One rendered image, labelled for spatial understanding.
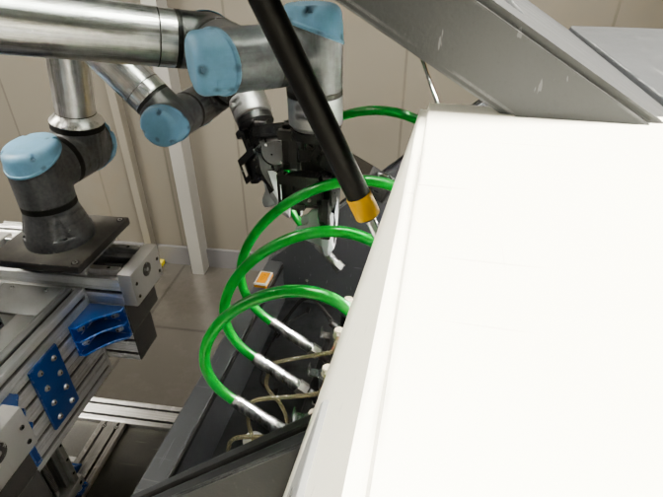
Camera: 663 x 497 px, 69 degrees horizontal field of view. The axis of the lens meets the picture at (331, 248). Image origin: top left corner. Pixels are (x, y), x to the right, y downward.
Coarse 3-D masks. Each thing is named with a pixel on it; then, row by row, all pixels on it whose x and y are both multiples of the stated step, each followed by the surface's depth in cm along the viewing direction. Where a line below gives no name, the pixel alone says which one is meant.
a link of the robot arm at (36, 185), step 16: (16, 144) 101; (32, 144) 101; (48, 144) 100; (64, 144) 106; (16, 160) 97; (32, 160) 98; (48, 160) 100; (64, 160) 104; (80, 160) 108; (16, 176) 99; (32, 176) 99; (48, 176) 101; (64, 176) 104; (80, 176) 110; (16, 192) 101; (32, 192) 101; (48, 192) 102; (64, 192) 105; (32, 208) 103; (48, 208) 103
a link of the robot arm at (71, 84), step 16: (48, 64) 101; (64, 64) 100; (80, 64) 102; (64, 80) 102; (80, 80) 103; (64, 96) 104; (80, 96) 105; (64, 112) 106; (80, 112) 107; (96, 112) 111; (64, 128) 107; (80, 128) 107; (96, 128) 110; (80, 144) 109; (96, 144) 112; (112, 144) 117; (96, 160) 113
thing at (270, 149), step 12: (240, 120) 92; (252, 120) 92; (264, 120) 94; (240, 132) 95; (252, 132) 94; (252, 144) 94; (264, 144) 89; (276, 144) 91; (252, 156) 91; (264, 156) 88; (276, 156) 90; (252, 168) 92; (276, 168) 91; (252, 180) 92
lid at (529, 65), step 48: (336, 0) 24; (384, 0) 24; (432, 0) 23; (480, 0) 23; (432, 48) 24; (480, 48) 24; (528, 48) 23; (576, 48) 36; (480, 96) 25; (528, 96) 25; (576, 96) 24; (624, 96) 24
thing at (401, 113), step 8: (344, 112) 74; (352, 112) 73; (360, 112) 72; (368, 112) 71; (376, 112) 71; (384, 112) 70; (392, 112) 69; (400, 112) 68; (408, 112) 68; (408, 120) 68; (296, 216) 91; (296, 224) 91
